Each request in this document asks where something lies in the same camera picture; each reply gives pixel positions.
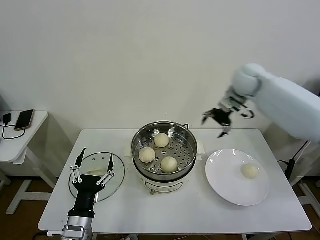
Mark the white electric cooker pot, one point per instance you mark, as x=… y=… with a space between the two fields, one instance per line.
x=162 y=186

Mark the white round plate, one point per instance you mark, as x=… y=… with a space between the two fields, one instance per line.
x=225 y=180

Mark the stainless steel steamer basket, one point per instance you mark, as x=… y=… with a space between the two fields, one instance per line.
x=183 y=150

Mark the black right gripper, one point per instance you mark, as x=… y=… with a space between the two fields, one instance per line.
x=222 y=117

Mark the gold smartphone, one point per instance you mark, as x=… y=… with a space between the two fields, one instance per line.
x=24 y=120

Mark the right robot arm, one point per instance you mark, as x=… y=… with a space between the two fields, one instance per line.
x=282 y=100

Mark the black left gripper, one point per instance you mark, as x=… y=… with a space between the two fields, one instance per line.
x=86 y=191

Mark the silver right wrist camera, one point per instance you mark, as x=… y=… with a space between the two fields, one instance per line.
x=231 y=103

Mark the black charger block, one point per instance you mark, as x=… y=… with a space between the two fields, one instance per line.
x=7 y=118

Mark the white steamed baozi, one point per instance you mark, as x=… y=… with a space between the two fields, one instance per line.
x=169 y=164
x=147 y=154
x=161 y=140
x=249 y=171

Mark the round glass pot lid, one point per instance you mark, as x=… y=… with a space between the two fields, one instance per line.
x=113 y=190

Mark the white side table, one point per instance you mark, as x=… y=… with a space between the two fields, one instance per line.
x=15 y=147
x=310 y=165

